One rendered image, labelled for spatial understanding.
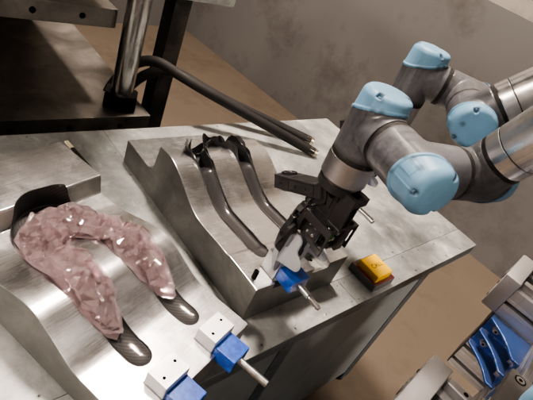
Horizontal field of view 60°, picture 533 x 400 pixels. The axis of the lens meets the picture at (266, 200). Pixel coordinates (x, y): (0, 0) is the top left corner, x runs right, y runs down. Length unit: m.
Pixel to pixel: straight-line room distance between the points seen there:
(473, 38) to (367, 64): 0.70
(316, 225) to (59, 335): 0.40
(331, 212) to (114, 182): 0.54
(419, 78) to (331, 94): 2.60
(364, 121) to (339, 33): 2.87
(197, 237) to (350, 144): 0.40
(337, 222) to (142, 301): 0.33
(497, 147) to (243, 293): 0.48
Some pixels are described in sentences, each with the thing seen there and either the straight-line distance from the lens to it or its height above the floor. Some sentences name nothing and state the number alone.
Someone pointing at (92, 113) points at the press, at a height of 0.78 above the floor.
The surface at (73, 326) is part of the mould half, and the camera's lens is 0.72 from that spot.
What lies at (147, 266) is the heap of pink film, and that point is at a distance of 0.78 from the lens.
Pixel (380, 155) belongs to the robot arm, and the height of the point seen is 1.23.
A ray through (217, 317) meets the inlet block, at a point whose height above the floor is 0.88.
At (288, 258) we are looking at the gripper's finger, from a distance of 0.79.
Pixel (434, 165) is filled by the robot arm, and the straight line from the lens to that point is 0.58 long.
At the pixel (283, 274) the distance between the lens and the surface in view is 0.83.
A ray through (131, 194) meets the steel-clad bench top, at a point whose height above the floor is 0.80.
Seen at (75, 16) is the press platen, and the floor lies 1.01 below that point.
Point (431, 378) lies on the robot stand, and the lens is 0.73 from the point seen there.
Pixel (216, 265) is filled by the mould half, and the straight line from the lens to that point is 0.90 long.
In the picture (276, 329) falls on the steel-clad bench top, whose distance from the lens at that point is 0.91.
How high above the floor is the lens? 1.46
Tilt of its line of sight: 34 degrees down
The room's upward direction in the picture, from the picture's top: 25 degrees clockwise
